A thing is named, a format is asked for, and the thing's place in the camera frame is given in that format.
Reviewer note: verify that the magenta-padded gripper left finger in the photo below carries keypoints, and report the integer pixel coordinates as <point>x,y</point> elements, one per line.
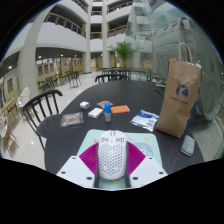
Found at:
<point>75,168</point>

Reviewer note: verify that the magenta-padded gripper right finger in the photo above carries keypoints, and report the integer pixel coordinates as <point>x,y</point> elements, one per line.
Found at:
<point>148,168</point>

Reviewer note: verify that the white perforated computer mouse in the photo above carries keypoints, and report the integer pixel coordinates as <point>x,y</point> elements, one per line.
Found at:
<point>112,155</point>

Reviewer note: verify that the light green printed mouse pad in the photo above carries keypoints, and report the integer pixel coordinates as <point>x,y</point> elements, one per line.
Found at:
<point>148,143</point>

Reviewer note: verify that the grey smartphone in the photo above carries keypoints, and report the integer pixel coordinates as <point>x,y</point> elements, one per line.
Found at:
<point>188,145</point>

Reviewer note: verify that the clear packet with blue print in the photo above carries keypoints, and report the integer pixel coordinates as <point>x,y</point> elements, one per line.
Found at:
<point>144,120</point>

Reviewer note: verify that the clear plastic snack bag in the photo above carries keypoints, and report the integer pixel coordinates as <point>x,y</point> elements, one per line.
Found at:
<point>72,119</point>

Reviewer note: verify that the black spindle-back chair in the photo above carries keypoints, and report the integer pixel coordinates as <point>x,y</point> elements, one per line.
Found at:
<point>46,125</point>
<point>111,77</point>

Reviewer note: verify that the flat white box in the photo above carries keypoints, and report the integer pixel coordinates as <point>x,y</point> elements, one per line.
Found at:
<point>95,113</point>

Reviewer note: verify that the small white box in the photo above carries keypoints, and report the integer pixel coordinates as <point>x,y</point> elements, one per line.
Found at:
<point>84,105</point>

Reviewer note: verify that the small blue-capped bottle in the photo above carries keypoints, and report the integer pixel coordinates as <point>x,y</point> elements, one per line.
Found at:
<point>107,113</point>

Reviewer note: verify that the orange flat card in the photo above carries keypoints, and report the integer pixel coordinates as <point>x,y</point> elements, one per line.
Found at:
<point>120,109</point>

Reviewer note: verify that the brown flat card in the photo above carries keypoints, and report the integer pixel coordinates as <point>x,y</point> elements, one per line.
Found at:
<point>102,103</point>

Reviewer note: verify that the brown paper bag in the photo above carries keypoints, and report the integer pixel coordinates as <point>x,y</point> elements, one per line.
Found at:
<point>178,96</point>

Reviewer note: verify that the white lattice chair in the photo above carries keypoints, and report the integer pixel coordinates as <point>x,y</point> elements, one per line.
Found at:
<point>3,125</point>
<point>22,97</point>

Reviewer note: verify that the group of dark chairs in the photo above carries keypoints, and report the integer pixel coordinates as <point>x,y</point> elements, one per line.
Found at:
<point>73,78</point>

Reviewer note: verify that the green potted palm plant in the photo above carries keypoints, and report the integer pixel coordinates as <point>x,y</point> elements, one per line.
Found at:
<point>125,51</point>

